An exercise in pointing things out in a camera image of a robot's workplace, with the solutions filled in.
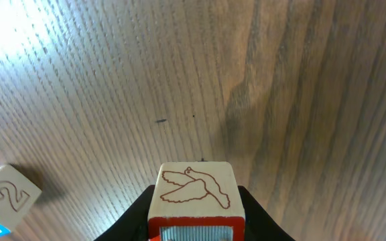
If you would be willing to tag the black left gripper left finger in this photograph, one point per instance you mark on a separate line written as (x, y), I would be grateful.
(132, 225)

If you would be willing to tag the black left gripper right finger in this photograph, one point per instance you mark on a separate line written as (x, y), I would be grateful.
(259, 225)

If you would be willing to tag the red letter I block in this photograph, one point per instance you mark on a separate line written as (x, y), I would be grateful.
(196, 201)

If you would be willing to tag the blue number 2 block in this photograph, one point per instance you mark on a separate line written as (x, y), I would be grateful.
(17, 195)

